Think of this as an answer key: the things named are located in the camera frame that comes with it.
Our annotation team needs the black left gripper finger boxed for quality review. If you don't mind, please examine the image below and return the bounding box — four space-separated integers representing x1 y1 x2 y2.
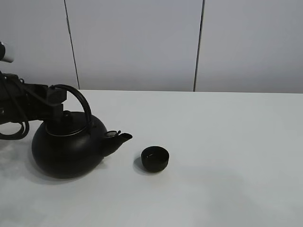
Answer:
45 104 63 129
47 88 67 104

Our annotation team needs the black round teapot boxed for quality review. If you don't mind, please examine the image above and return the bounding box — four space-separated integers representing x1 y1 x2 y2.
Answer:
31 85 132 179

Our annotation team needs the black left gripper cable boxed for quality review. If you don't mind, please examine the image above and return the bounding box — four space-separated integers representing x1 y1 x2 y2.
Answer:
0 78 57 140

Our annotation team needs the small black teacup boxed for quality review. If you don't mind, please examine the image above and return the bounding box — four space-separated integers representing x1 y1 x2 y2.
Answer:
141 146 169 173

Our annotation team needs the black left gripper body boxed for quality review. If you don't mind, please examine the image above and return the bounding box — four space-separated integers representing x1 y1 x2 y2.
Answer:
0 73 50 123

